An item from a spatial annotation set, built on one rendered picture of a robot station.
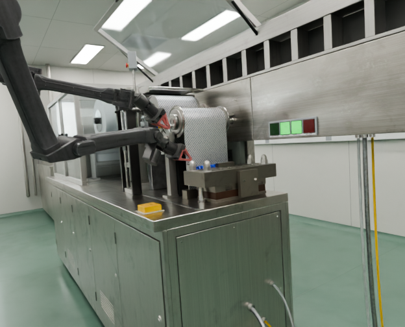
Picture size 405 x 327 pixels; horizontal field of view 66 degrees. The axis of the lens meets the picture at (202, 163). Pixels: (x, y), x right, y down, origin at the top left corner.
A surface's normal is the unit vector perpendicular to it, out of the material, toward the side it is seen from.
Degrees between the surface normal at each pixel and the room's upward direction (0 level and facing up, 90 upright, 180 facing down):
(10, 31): 101
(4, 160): 90
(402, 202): 90
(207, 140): 90
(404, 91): 90
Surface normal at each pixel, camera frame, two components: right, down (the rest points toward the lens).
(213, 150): 0.55, 0.03
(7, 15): 0.88, 0.17
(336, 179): -0.83, 0.09
